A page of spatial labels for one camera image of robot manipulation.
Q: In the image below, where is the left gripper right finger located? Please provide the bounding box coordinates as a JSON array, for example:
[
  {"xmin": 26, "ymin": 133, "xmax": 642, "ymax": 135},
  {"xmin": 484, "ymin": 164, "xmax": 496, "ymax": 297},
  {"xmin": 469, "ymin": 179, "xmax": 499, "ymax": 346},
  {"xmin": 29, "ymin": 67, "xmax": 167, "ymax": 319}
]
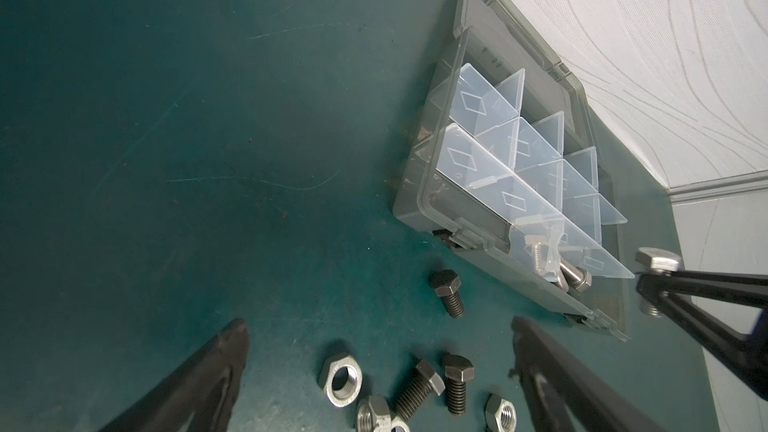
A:
[{"xmin": 512, "ymin": 316, "xmax": 662, "ymax": 431}]

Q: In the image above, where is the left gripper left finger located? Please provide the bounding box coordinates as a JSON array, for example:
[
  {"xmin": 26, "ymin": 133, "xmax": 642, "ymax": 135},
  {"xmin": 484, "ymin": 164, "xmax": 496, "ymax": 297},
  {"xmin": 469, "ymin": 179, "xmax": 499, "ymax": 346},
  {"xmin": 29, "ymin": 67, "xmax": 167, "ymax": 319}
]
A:
[{"xmin": 102, "ymin": 318, "xmax": 249, "ymax": 431}]

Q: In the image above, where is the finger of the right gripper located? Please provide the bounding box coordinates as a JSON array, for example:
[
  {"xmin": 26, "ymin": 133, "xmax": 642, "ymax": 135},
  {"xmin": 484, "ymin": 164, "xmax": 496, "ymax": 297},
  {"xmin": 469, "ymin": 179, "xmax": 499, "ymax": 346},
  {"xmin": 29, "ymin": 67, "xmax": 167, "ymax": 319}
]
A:
[
  {"xmin": 637, "ymin": 287, "xmax": 767, "ymax": 399},
  {"xmin": 637, "ymin": 270, "xmax": 767, "ymax": 312}
]

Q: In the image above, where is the silver hex bolt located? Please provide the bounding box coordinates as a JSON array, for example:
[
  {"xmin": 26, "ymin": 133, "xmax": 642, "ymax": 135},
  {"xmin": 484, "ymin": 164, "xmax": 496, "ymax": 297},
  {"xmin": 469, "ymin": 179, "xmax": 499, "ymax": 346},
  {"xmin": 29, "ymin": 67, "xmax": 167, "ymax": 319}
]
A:
[
  {"xmin": 525, "ymin": 235, "xmax": 569, "ymax": 292},
  {"xmin": 635, "ymin": 247, "xmax": 684, "ymax": 318},
  {"xmin": 560, "ymin": 260, "xmax": 592, "ymax": 293}
]

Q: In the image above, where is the black hex bolt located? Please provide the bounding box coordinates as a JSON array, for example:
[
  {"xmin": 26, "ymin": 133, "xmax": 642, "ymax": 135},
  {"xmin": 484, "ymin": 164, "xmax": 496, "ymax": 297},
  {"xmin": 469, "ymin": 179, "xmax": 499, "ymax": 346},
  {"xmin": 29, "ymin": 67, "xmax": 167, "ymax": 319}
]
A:
[
  {"xmin": 395, "ymin": 359, "xmax": 446, "ymax": 422},
  {"xmin": 441, "ymin": 354, "xmax": 475, "ymax": 416},
  {"xmin": 429, "ymin": 269, "xmax": 465, "ymax": 318}
]

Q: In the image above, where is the silver nut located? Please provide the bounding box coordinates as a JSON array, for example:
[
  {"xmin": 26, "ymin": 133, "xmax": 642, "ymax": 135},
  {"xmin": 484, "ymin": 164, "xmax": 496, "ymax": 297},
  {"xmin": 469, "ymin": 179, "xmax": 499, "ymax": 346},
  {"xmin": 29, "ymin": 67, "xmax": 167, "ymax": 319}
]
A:
[
  {"xmin": 318, "ymin": 353, "xmax": 363, "ymax": 408},
  {"xmin": 356, "ymin": 395, "xmax": 411, "ymax": 432},
  {"xmin": 484, "ymin": 394, "xmax": 517, "ymax": 432}
]

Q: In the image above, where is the grey compartment organizer box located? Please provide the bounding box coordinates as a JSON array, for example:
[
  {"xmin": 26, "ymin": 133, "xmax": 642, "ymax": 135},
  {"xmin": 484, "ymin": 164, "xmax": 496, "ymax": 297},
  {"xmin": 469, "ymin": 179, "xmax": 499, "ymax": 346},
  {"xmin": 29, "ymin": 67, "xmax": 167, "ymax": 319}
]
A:
[{"xmin": 393, "ymin": 0, "xmax": 633, "ymax": 341}]

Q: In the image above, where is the green table mat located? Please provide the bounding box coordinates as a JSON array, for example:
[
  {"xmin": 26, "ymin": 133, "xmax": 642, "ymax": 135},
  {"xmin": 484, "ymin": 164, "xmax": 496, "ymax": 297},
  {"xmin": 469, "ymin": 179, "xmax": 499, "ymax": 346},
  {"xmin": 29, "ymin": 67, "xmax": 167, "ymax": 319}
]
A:
[{"xmin": 1, "ymin": 0, "xmax": 718, "ymax": 431}]

